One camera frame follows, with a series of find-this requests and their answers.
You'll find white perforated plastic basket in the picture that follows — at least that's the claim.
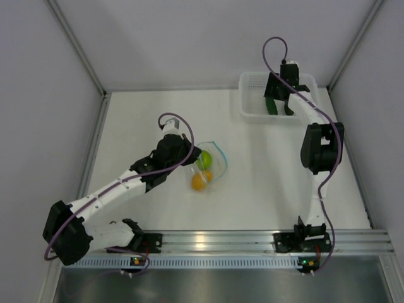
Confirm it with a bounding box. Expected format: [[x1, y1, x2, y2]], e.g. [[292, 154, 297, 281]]
[[239, 72, 309, 126]]

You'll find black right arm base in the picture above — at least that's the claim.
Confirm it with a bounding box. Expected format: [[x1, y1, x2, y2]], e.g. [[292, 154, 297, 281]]
[[273, 216, 332, 253]]

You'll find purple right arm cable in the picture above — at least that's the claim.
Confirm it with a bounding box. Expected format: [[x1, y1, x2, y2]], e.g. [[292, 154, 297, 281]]
[[261, 37, 345, 269]]

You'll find white slotted cable duct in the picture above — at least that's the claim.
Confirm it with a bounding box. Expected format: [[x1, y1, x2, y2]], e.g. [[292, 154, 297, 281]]
[[68, 255, 318, 271]]

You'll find orange fake fruit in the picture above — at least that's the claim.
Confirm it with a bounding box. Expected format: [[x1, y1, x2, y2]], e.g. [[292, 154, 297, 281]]
[[191, 170, 213, 191]]

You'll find clear zip bag blue seal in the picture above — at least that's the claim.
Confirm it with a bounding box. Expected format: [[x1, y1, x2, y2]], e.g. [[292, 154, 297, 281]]
[[186, 141, 228, 193]]

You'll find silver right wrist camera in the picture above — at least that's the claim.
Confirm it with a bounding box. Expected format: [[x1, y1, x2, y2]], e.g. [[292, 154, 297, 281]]
[[282, 59, 299, 66]]

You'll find aluminium mounting rail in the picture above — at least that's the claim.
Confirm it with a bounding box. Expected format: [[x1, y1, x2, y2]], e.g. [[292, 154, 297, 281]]
[[50, 229, 392, 255]]

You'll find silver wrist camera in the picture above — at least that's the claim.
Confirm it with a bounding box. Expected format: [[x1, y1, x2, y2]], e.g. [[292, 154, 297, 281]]
[[282, 59, 299, 66], [161, 117, 180, 136]]

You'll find light green fake lime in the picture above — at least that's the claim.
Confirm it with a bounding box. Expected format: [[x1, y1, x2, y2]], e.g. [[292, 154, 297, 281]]
[[196, 150, 213, 170]]

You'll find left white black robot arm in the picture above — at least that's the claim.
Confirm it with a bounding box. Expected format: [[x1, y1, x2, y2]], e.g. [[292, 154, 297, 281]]
[[42, 134, 201, 266]]

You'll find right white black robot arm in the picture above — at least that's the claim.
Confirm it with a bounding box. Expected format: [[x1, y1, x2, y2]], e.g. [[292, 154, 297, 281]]
[[264, 59, 345, 226]]

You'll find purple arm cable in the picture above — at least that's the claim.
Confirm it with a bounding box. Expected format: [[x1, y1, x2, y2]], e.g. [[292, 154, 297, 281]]
[[43, 112, 195, 261], [261, 37, 345, 269]]

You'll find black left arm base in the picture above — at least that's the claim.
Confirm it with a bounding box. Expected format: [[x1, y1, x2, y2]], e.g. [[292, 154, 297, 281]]
[[106, 218, 163, 254]]

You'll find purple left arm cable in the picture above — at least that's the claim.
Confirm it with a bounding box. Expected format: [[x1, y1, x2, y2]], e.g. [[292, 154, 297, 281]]
[[43, 112, 195, 261]]

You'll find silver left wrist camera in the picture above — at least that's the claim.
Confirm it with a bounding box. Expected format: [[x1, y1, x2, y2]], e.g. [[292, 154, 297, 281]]
[[161, 117, 180, 136]]

